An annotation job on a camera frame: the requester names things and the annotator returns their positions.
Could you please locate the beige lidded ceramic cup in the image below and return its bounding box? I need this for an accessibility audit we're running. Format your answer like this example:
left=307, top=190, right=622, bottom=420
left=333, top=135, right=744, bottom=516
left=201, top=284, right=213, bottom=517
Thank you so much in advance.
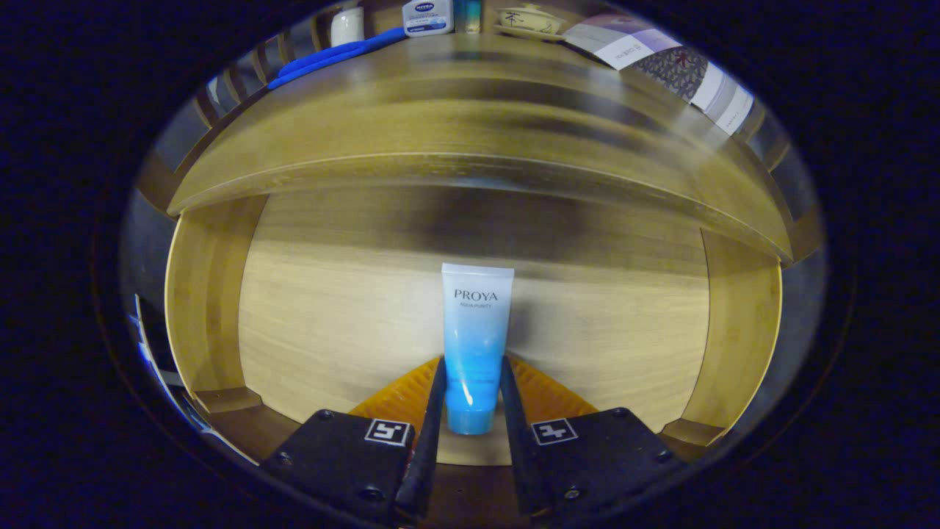
left=493, top=6, right=565, bottom=41

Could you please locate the thin white book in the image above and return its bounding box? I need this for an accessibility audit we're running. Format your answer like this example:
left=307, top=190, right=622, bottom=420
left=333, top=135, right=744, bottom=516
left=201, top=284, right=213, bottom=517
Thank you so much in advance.
left=690, top=62, right=728, bottom=111

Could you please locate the wooden cabinet with shelf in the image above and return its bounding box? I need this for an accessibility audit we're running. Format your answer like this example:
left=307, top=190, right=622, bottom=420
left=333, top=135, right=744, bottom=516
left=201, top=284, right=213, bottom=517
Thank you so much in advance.
left=136, top=0, right=827, bottom=265

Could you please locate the blue white cosmetic tube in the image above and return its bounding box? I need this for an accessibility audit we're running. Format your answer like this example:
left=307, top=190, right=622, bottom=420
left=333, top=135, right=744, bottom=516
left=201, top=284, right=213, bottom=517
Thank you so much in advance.
left=441, top=263, right=515, bottom=436

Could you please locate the dark patterned book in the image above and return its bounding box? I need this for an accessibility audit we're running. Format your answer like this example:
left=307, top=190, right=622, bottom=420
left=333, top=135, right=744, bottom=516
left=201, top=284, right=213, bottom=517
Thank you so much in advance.
left=633, top=46, right=709, bottom=102

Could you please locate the white spray bottle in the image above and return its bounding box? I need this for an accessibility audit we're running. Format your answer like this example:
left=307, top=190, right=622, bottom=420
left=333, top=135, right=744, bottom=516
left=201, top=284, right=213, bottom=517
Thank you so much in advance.
left=330, top=7, right=366, bottom=46

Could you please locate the blue folded cloth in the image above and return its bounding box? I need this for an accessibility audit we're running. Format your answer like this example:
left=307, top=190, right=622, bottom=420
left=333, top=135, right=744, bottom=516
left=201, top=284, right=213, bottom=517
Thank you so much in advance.
left=267, top=27, right=407, bottom=90

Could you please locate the white blue lotion bottle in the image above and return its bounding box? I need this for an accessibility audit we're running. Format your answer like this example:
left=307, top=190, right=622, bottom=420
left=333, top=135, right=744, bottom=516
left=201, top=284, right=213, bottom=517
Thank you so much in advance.
left=402, top=0, right=455, bottom=36

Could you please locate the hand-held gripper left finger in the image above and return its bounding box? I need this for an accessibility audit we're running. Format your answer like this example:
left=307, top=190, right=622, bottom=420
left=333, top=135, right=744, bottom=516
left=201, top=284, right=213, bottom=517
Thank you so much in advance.
left=261, top=356, right=447, bottom=526

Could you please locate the leaning pink white book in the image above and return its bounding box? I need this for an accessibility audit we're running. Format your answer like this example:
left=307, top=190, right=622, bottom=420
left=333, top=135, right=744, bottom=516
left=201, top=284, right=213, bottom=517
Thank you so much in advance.
left=562, top=13, right=684, bottom=71

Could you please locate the wooden drawer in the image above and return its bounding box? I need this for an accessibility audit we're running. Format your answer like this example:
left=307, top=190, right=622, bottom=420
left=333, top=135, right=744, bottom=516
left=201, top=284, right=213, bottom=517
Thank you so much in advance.
left=163, top=184, right=783, bottom=526

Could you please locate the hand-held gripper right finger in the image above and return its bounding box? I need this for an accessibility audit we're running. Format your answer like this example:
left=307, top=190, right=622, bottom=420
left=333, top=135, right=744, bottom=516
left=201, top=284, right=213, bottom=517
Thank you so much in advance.
left=501, top=355, right=687, bottom=519

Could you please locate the wooden countertop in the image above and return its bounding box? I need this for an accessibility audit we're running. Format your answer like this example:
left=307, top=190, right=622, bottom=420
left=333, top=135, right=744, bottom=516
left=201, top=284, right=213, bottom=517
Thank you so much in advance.
left=167, top=33, right=794, bottom=262

